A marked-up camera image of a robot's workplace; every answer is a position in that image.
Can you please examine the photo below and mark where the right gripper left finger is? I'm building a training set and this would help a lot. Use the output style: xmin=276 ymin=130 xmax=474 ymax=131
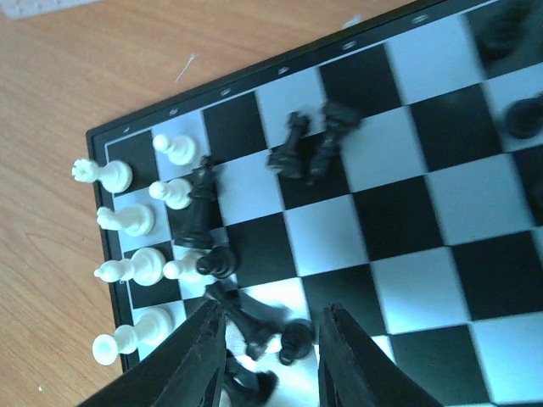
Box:
xmin=81 ymin=300 xmax=226 ymax=407

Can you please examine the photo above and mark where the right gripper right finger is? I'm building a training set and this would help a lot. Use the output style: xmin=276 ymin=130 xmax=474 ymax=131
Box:
xmin=318 ymin=304 xmax=440 ymax=407

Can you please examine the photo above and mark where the black pawn chess piece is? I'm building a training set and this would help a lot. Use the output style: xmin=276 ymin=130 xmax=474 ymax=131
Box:
xmin=477 ymin=1 xmax=540 ymax=63
xmin=196 ymin=246 xmax=238 ymax=279
xmin=505 ymin=96 xmax=542 ymax=139
xmin=278 ymin=319 xmax=315 ymax=366

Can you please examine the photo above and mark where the black queen chess piece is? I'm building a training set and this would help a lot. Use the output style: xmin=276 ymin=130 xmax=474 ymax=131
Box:
xmin=220 ymin=349 xmax=278 ymax=406

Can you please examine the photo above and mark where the white queen chess piece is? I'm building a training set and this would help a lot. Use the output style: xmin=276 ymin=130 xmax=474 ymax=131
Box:
xmin=92 ymin=307 xmax=174 ymax=365

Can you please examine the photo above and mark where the black bishop chess piece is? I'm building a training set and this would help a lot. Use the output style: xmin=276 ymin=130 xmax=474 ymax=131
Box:
xmin=204 ymin=281 xmax=288 ymax=361

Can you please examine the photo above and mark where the white pawn chess piece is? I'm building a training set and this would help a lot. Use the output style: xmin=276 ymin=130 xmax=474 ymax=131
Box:
xmin=153 ymin=134 xmax=197 ymax=165
xmin=148 ymin=178 xmax=193 ymax=209
xmin=162 ymin=251 xmax=216 ymax=283

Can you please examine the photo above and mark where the white bishop chess piece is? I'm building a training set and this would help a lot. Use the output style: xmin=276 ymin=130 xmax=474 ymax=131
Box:
xmin=94 ymin=248 xmax=166 ymax=287

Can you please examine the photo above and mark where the black king chess piece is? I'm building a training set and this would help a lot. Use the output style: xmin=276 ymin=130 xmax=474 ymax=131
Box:
xmin=173 ymin=155 xmax=216 ymax=249

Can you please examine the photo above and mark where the white knight chess piece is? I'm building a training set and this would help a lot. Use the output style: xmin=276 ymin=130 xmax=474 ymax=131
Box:
xmin=97 ymin=203 xmax=154 ymax=237

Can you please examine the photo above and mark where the black rook chess piece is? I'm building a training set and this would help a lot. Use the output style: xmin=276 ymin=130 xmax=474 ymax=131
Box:
xmin=309 ymin=100 xmax=363 ymax=183

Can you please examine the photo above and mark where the white rook chess piece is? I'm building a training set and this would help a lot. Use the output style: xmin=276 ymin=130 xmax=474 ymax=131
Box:
xmin=71 ymin=159 xmax=132 ymax=193

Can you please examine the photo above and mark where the black knight chess piece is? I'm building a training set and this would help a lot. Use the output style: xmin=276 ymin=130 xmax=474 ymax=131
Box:
xmin=266 ymin=111 xmax=311 ymax=179

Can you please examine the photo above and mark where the black and silver chessboard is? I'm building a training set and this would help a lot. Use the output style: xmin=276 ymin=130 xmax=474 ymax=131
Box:
xmin=87 ymin=1 xmax=542 ymax=406

